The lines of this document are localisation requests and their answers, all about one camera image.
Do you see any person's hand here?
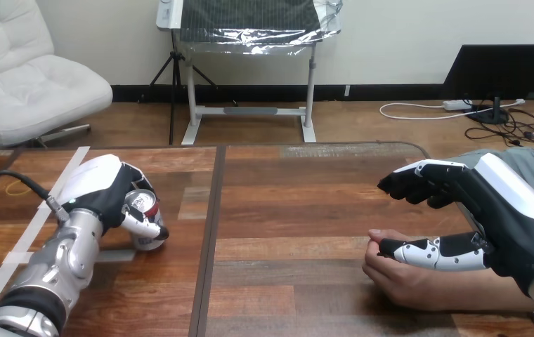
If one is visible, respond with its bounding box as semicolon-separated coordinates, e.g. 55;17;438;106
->
362;228;441;312

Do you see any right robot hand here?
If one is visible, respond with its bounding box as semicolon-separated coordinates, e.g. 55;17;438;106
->
377;152;534;297

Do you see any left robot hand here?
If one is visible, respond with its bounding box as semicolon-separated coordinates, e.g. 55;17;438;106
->
56;154;171;243

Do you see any red and white drink can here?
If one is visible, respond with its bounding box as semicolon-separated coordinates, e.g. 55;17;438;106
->
123;188;164;253

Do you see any person's forearm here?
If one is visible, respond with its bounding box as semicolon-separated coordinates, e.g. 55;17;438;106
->
439;269;534;314

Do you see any dark screen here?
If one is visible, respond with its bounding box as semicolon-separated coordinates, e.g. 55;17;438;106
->
441;44;534;126

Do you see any white power strip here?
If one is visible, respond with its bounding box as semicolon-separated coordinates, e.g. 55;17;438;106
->
442;99;474;112

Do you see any white cushioned chair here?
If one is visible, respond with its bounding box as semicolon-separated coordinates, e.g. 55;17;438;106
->
0;0;114;149

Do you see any black tripod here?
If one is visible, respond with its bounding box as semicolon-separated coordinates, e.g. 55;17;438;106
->
149;29;218;145

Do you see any white desk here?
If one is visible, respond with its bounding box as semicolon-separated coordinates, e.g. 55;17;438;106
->
156;0;320;145

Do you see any foil sheet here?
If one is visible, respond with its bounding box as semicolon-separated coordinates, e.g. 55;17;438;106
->
176;0;344;57

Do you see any tangle of cables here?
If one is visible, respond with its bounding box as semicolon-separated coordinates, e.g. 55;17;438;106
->
379;97;534;150

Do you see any black cable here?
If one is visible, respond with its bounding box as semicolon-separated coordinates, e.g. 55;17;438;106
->
0;170;71;312

